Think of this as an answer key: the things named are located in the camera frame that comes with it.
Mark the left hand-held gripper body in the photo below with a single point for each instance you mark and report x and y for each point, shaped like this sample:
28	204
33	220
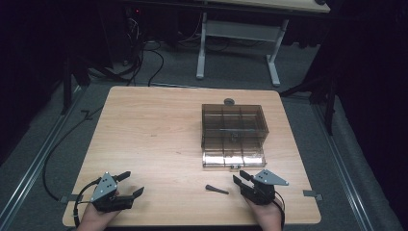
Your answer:
104	188

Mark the black metal stand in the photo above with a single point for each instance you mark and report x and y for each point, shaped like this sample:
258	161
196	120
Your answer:
67	86
324	93

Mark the grey metal table bracket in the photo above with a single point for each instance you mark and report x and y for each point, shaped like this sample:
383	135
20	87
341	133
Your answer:
312	194
69	199

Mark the person's right hand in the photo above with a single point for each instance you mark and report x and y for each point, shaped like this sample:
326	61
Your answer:
267	215

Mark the person's left hand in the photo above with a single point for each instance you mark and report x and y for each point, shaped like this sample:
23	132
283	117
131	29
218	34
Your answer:
96	218

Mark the round grey disc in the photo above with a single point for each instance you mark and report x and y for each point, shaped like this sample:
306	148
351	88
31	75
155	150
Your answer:
229	102

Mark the metal floor rail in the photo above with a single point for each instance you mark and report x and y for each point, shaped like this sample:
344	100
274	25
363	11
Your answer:
38	160
344	173

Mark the small dark stick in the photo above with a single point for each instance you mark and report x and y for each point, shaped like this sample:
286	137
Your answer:
216	189

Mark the brown transparent compartment box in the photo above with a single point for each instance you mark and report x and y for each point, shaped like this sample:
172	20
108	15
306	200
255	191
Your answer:
234	134

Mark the white-framed desk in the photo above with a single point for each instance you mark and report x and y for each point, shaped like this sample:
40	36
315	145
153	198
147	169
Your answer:
239	30

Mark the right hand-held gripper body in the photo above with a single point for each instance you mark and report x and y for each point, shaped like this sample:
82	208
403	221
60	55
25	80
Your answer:
264	189

